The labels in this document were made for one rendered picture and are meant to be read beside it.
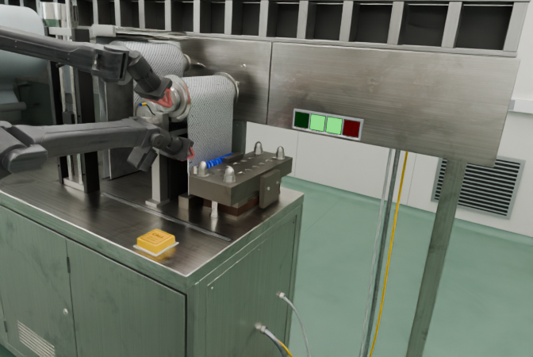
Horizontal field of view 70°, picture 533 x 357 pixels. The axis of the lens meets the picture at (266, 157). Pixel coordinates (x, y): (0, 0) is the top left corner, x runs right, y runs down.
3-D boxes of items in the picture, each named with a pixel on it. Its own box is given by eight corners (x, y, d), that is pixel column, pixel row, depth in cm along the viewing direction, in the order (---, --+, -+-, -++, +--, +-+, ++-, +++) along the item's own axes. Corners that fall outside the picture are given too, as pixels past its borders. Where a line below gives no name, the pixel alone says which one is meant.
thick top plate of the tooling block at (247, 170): (188, 193, 118) (188, 174, 117) (255, 163, 152) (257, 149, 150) (230, 206, 111) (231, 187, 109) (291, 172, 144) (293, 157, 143)
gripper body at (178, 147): (186, 161, 113) (171, 154, 107) (162, 155, 118) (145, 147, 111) (194, 141, 114) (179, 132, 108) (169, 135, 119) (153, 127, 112)
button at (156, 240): (136, 246, 100) (136, 238, 99) (156, 236, 106) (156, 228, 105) (155, 255, 97) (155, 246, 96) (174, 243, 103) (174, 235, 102)
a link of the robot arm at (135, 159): (158, 132, 97) (132, 117, 99) (133, 170, 97) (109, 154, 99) (177, 142, 109) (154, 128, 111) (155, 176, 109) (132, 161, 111)
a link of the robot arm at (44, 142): (13, 150, 61) (-31, 117, 63) (4, 180, 62) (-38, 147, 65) (169, 131, 101) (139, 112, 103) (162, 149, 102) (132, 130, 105)
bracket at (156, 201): (144, 204, 125) (141, 113, 116) (159, 198, 130) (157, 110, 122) (155, 208, 123) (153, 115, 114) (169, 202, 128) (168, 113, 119)
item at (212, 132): (187, 172, 123) (187, 116, 117) (229, 156, 142) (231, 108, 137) (188, 173, 122) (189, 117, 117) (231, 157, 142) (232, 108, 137)
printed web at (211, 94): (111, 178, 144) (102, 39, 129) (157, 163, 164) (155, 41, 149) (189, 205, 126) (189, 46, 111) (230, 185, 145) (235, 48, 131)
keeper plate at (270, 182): (258, 207, 126) (260, 176, 123) (273, 197, 135) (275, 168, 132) (265, 209, 125) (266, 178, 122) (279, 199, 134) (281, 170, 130)
